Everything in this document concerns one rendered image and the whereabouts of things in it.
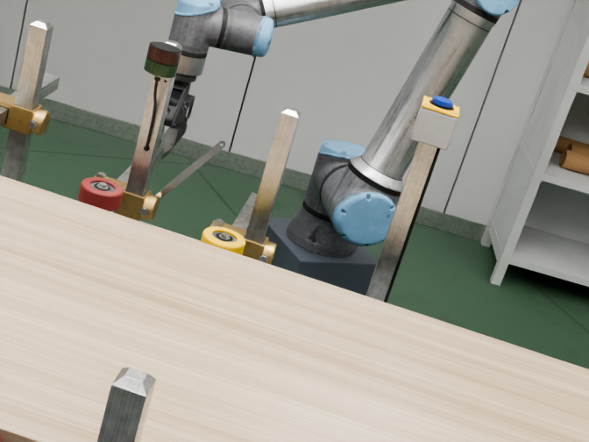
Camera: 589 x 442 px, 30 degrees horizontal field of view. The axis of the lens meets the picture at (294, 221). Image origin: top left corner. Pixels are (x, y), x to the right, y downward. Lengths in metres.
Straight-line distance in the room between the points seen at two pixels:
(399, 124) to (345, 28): 2.17
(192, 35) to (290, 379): 1.00
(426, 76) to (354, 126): 2.29
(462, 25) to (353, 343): 1.00
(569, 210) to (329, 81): 1.21
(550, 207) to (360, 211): 2.50
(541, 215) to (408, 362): 3.28
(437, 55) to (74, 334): 1.27
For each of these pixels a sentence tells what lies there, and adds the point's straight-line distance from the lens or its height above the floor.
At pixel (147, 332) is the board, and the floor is 0.90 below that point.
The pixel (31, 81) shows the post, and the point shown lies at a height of 1.02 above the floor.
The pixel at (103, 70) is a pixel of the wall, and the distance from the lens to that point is 4.90.
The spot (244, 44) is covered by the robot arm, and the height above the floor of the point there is 1.13.
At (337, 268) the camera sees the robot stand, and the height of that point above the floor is 0.58.
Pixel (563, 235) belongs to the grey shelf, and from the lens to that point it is 5.07.
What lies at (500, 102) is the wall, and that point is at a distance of 4.84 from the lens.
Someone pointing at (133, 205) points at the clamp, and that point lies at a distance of 2.17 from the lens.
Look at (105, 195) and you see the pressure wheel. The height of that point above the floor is 0.91.
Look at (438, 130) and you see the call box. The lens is 2.01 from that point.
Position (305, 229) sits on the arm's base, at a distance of 2.82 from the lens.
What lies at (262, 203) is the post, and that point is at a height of 0.93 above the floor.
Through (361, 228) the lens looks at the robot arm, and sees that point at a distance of 2.61.
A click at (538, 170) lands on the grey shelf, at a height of 0.52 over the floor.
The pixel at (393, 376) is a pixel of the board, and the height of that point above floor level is 0.90.
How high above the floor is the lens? 1.71
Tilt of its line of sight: 22 degrees down
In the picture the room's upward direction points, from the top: 17 degrees clockwise
